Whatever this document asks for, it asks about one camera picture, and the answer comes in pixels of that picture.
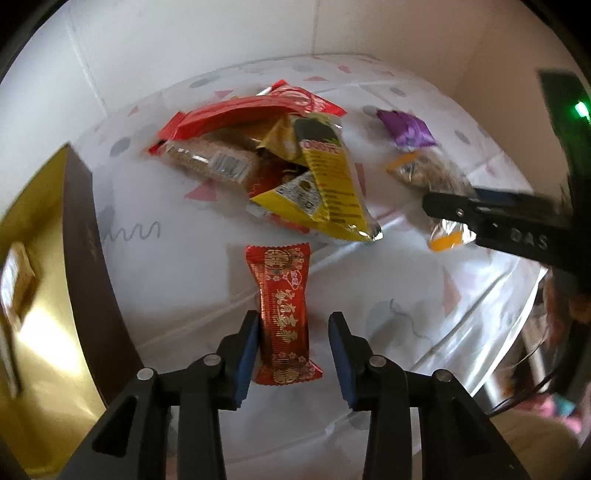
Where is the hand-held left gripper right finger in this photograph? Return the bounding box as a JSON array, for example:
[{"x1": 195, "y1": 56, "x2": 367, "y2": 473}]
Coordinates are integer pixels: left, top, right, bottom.
[{"x1": 328, "y1": 311, "x2": 532, "y2": 480}]

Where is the large yellow triangular snack packet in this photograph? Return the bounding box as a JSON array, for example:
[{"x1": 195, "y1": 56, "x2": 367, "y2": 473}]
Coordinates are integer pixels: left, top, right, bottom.
[{"x1": 293, "y1": 113, "x2": 384, "y2": 243}]

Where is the sesame bar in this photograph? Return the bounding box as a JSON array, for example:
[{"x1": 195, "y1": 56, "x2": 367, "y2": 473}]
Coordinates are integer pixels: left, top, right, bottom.
[{"x1": 148, "y1": 138, "x2": 262, "y2": 185}]

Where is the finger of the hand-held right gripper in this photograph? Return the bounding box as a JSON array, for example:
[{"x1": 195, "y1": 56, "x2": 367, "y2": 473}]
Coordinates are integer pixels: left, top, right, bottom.
[
  {"x1": 422, "y1": 191, "x2": 573, "y2": 273},
  {"x1": 471, "y1": 187, "x2": 566, "y2": 222}
]

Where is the red and white wafer wrapper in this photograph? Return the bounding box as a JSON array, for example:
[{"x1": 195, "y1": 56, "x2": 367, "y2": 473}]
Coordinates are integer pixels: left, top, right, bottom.
[{"x1": 256, "y1": 80, "x2": 349, "y2": 118}]

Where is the small yellow snack packet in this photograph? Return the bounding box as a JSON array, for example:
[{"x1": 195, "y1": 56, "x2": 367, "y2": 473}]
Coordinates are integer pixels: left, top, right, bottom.
[{"x1": 249, "y1": 168, "x2": 331, "y2": 222}]

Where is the red gold-print candy packet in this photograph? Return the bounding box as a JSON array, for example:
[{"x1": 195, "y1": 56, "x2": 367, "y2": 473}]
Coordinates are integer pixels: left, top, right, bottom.
[{"x1": 245, "y1": 243, "x2": 324, "y2": 386}]

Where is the long red snack bar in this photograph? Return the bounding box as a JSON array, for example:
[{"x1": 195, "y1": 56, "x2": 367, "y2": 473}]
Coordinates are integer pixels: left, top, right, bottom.
[{"x1": 156, "y1": 95, "x2": 319, "y2": 144}]

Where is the tan foil snack packet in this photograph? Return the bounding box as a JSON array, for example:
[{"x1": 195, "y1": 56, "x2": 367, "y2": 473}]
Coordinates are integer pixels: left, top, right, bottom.
[{"x1": 256, "y1": 117, "x2": 301, "y2": 160}]

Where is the nut bar with orange ends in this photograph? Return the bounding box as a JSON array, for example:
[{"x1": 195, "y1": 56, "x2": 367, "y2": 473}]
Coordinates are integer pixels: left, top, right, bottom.
[{"x1": 385, "y1": 150, "x2": 476, "y2": 252}]

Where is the purple snack packet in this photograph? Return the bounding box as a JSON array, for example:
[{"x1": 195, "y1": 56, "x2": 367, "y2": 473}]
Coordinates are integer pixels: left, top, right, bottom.
[{"x1": 376, "y1": 108, "x2": 437, "y2": 148}]

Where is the black cable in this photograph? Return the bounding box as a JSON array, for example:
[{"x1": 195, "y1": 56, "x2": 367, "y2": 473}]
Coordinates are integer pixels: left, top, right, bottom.
[{"x1": 489, "y1": 342, "x2": 564, "y2": 411}]

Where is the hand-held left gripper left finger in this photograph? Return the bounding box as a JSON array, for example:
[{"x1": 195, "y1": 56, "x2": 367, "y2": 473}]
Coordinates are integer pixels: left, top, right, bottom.
[{"x1": 60, "y1": 310, "x2": 260, "y2": 480}]

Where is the gold tin box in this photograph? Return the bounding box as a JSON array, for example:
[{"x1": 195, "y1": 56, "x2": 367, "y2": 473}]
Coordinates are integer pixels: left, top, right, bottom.
[{"x1": 0, "y1": 143, "x2": 144, "y2": 480}]

